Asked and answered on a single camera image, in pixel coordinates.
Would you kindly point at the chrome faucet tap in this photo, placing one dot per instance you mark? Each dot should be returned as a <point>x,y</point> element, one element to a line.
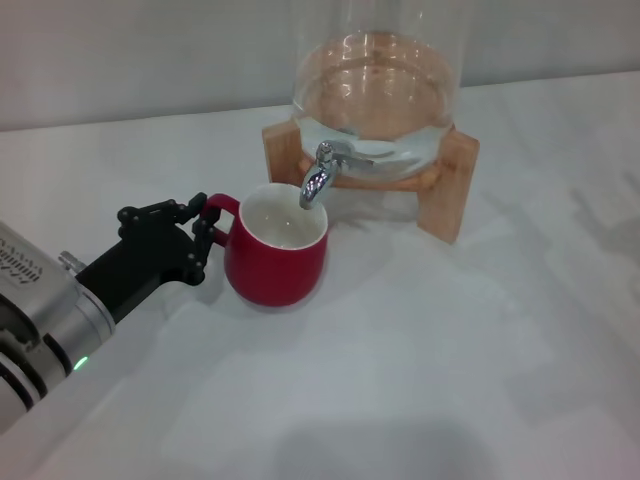
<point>316,180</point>

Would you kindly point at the wooden dispenser stand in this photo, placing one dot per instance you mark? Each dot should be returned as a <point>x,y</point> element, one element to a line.
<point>452,195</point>

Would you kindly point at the glass water dispenser jar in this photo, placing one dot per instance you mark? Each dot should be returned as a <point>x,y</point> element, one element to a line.
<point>375,90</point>

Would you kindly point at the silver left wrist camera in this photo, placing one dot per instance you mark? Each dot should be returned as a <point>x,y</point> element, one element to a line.
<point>30,280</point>

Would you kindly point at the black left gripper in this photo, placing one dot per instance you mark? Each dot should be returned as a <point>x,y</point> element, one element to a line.
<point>145,255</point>

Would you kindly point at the red ceramic cup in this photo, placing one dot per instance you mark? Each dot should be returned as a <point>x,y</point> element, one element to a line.
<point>272,272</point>

